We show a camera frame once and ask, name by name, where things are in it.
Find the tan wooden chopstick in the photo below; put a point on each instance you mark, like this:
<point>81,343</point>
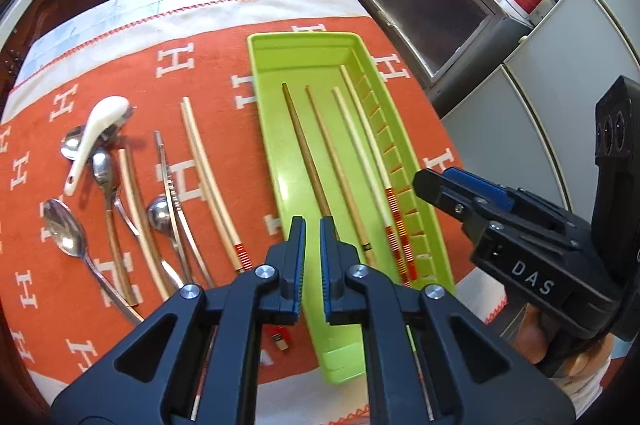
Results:
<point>134,225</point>
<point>141,225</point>

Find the small round steel spoon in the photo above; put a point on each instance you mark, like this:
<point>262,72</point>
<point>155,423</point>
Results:
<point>160,211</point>

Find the green plastic tray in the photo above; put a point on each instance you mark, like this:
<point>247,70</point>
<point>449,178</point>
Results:
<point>280,105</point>

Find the white chopstick red stripes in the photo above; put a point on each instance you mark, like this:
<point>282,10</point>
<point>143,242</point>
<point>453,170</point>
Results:
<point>360,155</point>
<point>200,170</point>
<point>367,125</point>
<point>209,170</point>

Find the orange patterned blanket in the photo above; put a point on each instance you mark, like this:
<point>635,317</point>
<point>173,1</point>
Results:
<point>210,70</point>

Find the large steel spoon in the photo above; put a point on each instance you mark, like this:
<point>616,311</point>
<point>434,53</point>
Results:
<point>62,225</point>

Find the light wooden chopstick black band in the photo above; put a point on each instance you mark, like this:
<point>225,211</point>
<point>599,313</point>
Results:
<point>335,170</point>

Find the dark brown wooden chopstick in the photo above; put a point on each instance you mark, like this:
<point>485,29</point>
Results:
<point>305,155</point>

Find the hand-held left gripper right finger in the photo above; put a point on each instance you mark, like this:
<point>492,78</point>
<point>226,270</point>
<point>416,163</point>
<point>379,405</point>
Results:
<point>327,270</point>

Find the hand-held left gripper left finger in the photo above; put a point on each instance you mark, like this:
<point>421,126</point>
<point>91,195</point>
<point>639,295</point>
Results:
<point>300,265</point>

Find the white ceramic spoon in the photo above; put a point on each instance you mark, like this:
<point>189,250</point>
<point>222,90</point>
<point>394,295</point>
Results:
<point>102,117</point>

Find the person's right hand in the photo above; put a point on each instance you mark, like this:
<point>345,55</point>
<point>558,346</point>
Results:
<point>531,335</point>

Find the white refrigerator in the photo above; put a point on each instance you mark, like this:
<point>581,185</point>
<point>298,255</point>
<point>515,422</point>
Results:
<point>540,105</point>

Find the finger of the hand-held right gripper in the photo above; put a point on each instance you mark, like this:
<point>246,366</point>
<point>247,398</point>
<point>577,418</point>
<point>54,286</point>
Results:
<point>480,186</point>
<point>445,195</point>

